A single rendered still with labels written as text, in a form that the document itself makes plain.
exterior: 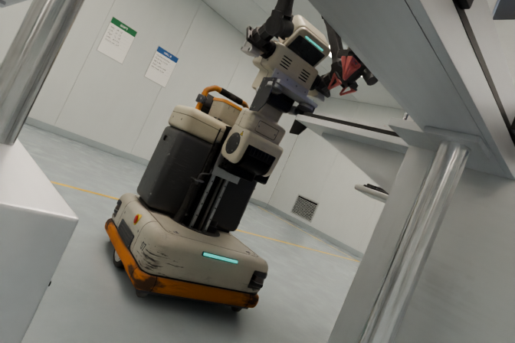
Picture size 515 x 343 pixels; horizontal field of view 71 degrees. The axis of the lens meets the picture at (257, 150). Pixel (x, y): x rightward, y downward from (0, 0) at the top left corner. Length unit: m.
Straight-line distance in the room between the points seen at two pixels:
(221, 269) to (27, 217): 1.36
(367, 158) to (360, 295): 0.40
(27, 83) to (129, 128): 5.64
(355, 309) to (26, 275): 0.75
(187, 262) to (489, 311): 1.07
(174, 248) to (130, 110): 4.75
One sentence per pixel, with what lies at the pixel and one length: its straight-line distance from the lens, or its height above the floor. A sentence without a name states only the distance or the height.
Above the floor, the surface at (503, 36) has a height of 1.17.
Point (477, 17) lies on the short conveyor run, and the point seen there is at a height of 0.91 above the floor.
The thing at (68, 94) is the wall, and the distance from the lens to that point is 5.81.
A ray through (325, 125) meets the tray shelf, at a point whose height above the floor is 0.86.
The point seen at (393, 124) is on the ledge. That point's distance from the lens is 0.84.
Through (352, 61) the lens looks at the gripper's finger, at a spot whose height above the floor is 1.13.
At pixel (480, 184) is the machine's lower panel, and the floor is 0.82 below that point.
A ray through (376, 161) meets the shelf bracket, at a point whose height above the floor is 0.82.
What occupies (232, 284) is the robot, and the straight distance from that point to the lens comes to 1.71.
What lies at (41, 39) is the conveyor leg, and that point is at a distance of 0.53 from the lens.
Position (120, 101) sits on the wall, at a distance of 6.03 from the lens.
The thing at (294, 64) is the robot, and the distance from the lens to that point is 1.70.
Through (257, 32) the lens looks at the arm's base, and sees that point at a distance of 1.59.
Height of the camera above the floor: 0.64
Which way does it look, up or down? 3 degrees up
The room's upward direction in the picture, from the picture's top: 24 degrees clockwise
